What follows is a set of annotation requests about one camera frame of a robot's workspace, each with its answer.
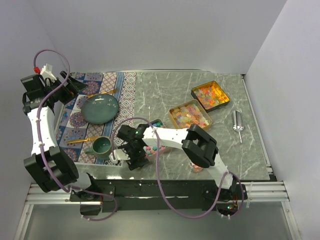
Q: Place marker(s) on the teal ceramic plate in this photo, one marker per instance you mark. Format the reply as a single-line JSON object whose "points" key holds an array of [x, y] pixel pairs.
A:
{"points": [[100, 109]]}

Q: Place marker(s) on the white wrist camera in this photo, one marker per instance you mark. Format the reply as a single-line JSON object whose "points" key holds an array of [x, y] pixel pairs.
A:
{"points": [[46, 71], [118, 155]]}

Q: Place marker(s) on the teal ceramic cup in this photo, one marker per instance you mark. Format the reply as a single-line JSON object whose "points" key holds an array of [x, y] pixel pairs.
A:
{"points": [[100, 148]]}

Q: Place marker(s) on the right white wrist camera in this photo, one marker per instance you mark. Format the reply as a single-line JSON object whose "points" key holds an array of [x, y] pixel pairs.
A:
{"points": [[118, 155]]}

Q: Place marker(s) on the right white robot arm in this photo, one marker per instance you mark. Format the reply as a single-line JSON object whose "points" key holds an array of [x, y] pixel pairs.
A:
{"points": [[200, 147]]}

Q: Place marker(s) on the gold fork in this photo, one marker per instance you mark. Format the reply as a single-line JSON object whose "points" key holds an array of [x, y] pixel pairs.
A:
{"points": [[106, 92]]}

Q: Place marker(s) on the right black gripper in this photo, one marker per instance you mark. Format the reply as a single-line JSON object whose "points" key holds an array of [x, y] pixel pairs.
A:
{"points": [[133, 163]]}

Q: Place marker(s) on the pink tin of star candies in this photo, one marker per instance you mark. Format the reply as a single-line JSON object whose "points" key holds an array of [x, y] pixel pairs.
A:
{"points": [[150, 151]]}

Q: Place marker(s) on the gold tin of pastel candies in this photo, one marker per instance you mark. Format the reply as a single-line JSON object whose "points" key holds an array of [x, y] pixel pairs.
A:
{"points": [[188, 113]]}

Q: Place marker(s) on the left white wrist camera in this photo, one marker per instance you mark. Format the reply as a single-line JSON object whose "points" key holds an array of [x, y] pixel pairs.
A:
{"points": [[46, 71]]}

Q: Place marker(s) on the silver metal scoop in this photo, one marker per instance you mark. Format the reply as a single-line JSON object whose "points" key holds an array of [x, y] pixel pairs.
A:
{"points": [[238, 124]]}

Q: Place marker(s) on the gold spoon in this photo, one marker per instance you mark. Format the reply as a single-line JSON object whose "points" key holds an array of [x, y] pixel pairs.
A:
{"points": [[88, 139]]}

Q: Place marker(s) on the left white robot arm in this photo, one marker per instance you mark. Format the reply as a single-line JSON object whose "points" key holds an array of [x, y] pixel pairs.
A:
{"points": [[49, 165]]}

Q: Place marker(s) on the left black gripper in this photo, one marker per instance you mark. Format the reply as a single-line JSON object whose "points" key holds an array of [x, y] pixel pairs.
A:
{"points": [[71, 89]]}

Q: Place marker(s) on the gold tin of neon candies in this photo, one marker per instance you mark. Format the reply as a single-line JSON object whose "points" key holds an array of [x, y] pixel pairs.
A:
{"points": [[210, 95]]}

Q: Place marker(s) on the clear plastic ball half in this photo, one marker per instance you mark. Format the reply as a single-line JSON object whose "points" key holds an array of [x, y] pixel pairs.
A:
{"points": [[194, 168]]}

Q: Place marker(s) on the black base bar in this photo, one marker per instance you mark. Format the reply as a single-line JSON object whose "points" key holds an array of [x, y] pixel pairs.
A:
{"points": [[131, 195]]}

